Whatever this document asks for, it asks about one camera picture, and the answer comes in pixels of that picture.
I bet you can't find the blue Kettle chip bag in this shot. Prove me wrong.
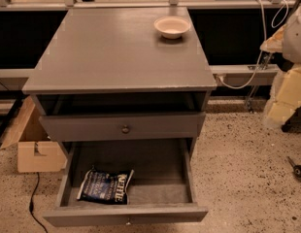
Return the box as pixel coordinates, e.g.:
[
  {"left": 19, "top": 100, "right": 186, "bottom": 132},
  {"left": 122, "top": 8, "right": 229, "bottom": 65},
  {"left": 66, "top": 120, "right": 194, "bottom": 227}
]
[{"left": 77, "top": 167, "right": 134, "bottom": 205}]

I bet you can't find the closed grey upper drawer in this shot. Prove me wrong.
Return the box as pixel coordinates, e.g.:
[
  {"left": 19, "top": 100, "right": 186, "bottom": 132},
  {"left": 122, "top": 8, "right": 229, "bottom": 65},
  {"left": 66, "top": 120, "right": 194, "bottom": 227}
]
[{"left": 40, "top": 113, "right": 206, "bottom": 142}]

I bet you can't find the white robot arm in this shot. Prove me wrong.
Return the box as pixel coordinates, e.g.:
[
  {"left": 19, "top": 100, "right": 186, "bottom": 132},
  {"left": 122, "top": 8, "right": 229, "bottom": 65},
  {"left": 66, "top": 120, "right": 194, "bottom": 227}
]
[{"left": 260, "top": 5, "right": 301, "bottom": 128}]

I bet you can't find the open grey lower drawer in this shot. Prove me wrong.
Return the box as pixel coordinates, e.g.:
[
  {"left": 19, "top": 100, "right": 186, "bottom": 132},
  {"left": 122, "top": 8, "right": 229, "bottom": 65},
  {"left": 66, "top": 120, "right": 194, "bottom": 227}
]
[{"left": 43, "top": 139, "right": 208, "bottom": 227}]

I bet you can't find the cardboard box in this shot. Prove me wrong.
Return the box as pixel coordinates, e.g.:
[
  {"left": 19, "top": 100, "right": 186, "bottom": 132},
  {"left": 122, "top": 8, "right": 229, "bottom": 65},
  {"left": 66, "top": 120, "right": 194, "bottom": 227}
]
[{"left": 1, "top": 97, "right": 67, "bottom": 173}]

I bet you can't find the black tool on floor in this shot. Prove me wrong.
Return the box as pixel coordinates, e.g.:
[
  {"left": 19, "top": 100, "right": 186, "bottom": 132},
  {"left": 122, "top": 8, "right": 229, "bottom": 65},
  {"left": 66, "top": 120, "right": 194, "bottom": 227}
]
[{"left": 287, "top": 157, "right": 301, "bottom": 178}]

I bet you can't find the grey wooden drawer cabinet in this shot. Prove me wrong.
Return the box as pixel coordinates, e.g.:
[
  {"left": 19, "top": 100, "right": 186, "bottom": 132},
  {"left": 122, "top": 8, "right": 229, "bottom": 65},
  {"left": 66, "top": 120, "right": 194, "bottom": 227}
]
[{"left": 21, "top": 6, "right": 218, "bottom": 148}]

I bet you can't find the round brass drawer knob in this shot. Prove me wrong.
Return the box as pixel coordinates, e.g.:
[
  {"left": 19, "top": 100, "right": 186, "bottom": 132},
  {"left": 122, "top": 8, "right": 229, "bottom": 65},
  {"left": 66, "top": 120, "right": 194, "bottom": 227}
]
[{"left": 121, "top": 125, "right": 130, "bottom": 134}]

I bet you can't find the black floor cable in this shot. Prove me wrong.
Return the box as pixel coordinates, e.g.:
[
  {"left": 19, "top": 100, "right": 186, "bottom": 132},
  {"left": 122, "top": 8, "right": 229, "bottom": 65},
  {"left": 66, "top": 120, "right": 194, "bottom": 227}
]
[{"left": 28, "top": 172, "right": 50, "bottom": 233}]

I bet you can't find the white paper bowl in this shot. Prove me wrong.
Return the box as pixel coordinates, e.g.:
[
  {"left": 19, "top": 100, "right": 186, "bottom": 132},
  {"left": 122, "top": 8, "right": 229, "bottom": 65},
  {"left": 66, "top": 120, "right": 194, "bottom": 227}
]
[{"left": 153, "top": 17, "right": 190, "bottom": 39}]

